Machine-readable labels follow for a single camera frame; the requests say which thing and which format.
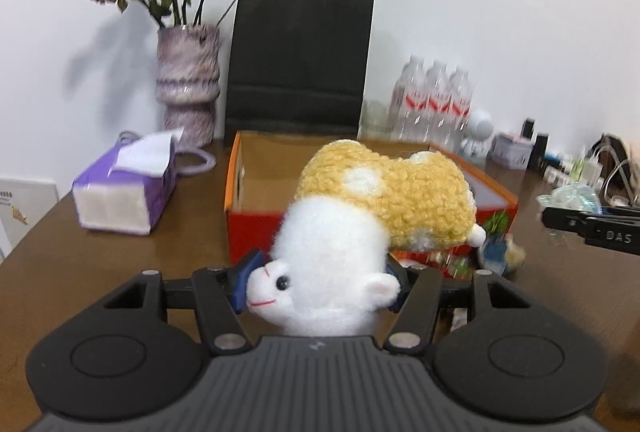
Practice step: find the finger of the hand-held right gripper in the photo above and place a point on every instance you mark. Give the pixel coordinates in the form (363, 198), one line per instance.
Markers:
(622, 211)
(612, 234)

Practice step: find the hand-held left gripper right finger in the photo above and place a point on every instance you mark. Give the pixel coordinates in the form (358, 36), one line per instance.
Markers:
(420, 302)

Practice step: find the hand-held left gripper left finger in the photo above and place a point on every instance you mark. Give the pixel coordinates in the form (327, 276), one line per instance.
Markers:
(244, 284)

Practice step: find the small white object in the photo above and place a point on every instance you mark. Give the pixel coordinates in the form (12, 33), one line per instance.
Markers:
(460, 319)

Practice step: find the clear crinkled plastic item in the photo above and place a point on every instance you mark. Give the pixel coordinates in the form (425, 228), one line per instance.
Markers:
(572, 199)

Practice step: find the red cardboard box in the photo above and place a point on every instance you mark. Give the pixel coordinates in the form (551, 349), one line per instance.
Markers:
(250, 232)

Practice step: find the white and yellow plush toy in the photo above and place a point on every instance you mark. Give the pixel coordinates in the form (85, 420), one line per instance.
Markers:
(325, 242)

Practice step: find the small white plug block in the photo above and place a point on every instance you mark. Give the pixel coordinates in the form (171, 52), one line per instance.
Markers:
(555, 173)

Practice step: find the small blue yellow toy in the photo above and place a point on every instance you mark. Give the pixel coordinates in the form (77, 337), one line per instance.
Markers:
(500, 254)

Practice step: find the black rectangular case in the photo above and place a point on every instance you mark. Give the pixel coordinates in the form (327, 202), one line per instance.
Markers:
(540, 152)

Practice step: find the small white pink box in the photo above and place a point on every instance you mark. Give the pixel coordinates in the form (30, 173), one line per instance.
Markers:
(511, 151)

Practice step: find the purple tissue pack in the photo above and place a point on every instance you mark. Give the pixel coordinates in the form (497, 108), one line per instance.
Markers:
(120, 207)

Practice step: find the white robot figurine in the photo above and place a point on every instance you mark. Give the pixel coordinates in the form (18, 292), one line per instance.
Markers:
(479, 129)

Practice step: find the clear glass cup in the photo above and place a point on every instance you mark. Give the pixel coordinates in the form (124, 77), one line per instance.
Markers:
(375, 119)

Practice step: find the clear water bottle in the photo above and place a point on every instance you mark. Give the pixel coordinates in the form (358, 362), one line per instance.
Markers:
(407, 102)
(436, 104)
(460, 107)

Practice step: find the purple ceramic vase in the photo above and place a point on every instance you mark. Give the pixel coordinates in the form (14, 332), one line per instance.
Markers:
(187, 77)

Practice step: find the black paper bag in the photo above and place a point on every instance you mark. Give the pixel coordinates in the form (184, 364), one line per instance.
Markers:
(300, 62)

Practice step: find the white board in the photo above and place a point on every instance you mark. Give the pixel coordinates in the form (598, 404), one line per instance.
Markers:
(25, 212)

